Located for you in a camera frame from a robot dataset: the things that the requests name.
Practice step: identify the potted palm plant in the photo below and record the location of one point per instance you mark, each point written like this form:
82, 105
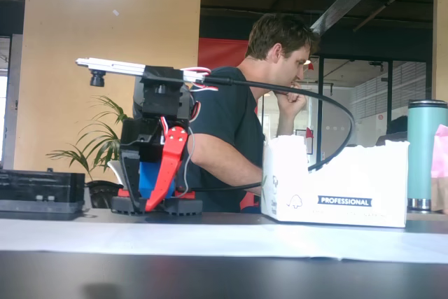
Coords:
101, 194

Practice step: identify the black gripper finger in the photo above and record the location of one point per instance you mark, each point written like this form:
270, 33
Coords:
133, 180

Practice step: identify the white paper sheet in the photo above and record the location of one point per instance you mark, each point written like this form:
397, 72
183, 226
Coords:
175, 239

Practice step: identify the grey robot arm blue base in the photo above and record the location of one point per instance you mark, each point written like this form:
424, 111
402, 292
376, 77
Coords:
162, 103

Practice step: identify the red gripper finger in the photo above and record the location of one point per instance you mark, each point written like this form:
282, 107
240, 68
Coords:
171, 159

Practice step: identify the man in black t-shirt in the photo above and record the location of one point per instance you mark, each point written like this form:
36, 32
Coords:
227, 113

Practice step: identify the wrist camera on silver rail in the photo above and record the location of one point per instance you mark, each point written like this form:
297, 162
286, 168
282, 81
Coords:
119, 67

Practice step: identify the brown paper bag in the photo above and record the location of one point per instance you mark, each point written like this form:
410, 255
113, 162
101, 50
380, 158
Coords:
440, 194

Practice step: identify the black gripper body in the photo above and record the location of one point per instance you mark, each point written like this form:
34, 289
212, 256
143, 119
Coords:
140, 139

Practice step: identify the black plastic case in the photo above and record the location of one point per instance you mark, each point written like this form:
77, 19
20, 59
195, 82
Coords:
38, 187

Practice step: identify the small pendant lamp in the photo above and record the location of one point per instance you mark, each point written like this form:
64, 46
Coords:
307, 62

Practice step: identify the teal insulated bottle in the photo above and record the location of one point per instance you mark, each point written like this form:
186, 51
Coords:
425, 152

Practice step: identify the white cardboard carton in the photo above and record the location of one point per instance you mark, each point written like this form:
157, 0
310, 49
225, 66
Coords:
350, 187

